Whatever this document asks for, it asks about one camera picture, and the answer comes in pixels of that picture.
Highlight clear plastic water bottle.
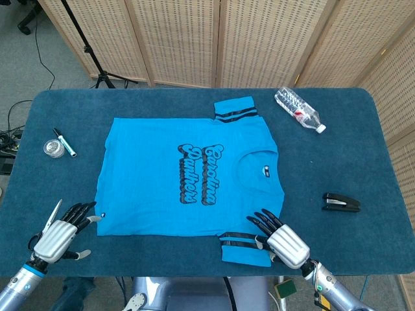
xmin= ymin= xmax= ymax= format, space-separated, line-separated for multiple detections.
xmin=274 ymin=86 xmax=327 ymax=134

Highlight blue jeans leg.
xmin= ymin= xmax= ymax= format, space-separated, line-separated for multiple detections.
xmin=63 ymin=277 xmax=97 ymax=311

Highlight silver metal tube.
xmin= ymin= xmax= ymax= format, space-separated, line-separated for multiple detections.
xmin=275 ymin=275 xmax=289 ymax=311

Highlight blue printed T-shirt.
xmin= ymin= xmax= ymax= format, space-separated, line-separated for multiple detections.
xmin=93 ymin=95 xmax=286 ymax=268

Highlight black stapler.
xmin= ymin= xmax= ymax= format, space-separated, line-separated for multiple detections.
xmin=322 ymin=192 xmax=362 ymax=214

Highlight round clear container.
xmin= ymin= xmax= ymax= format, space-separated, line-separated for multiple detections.
xmin=42 ymin=139 xmax=65 ymax=159

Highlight green yellow sponge block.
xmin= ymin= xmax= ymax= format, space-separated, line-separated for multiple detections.
xmin=274 ymin=279 xmax=298 ymax=299

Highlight green white marker pen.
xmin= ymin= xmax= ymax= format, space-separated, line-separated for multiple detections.
xmin=53 ymin=128 xmax=78 ymax=159

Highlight blue-grey robot torso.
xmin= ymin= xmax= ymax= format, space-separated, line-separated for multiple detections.
xmin=131 ymin=276 xmax=270 ymax=311

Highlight white perforated plate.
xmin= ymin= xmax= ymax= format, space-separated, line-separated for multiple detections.
xmin=125 ymin=293 xmax=147 ymax=311

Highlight thick black torso cable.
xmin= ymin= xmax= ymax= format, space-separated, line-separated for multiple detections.
xmin=222 ymin=276 xmax=235 ymax=311

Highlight black-handled scissors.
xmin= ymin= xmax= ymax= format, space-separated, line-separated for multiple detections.
xmin=27 ymin=198 xmax=64 ymax=252

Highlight black office chair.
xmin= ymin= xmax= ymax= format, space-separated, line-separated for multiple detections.
xmin=18 ymin=0 xmax=43 ymax=35

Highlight dark blue table mat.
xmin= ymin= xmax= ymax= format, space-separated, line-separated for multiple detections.
xmin=0 ymin=87 xmax=415 ymax=279

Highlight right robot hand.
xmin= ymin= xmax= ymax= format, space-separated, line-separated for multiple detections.
xmin=246 ymin=209 xmax=311 ymax=270

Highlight wicker folding screen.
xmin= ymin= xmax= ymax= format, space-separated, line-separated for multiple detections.
xmin=38 ymin=0 xmax=415 ymax=311

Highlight black tripod stand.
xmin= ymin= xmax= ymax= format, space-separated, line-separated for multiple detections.
xmin=60 ymin=0 xmax=139 ymax=89

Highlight thin blue cable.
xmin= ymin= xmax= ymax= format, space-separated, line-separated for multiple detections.
xmin=359 ymin=275 xmax=370 ymax=299

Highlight black floor cable bundle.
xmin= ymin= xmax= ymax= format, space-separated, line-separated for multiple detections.
xmin=0 ymin=128 xmax=25 ymax=174

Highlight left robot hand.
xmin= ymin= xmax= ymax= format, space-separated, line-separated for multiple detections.
xmin=32 ymin=200 xmax=102 ymax=264

